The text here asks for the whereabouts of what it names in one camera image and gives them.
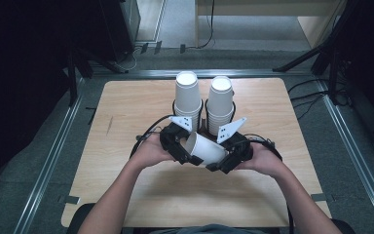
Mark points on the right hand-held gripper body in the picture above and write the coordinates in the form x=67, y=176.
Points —
x=238, y=149

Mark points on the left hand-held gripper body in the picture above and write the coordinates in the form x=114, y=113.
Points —
x=172, y=139

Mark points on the single white paper cup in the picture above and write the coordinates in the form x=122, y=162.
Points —
x=207, y=150

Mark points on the dark wooden cup holder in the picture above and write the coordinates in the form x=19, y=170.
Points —
x=204, y=126

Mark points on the stack of white paper cups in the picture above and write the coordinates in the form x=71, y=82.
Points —
x=187, y=94
x=220, y=100

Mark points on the person's left hand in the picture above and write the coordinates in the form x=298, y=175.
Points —
x=149, y=152

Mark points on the person's right hand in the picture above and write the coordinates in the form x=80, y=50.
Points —
x=266, y=159

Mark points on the person's grey clothing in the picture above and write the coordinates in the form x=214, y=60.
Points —
x=207, y=229

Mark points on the black metal stand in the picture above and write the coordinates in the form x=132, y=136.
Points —
x=73, y=78

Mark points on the black cabinet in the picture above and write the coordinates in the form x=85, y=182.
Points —
x=120, y=29

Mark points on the black tripod stand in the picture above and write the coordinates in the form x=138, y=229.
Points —
x=324, y=42

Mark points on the light wooden desk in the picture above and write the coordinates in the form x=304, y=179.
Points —
x=315, y=26

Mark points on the metal floor rail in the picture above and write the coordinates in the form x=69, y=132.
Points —
x=48, y=162
x=354, y=156

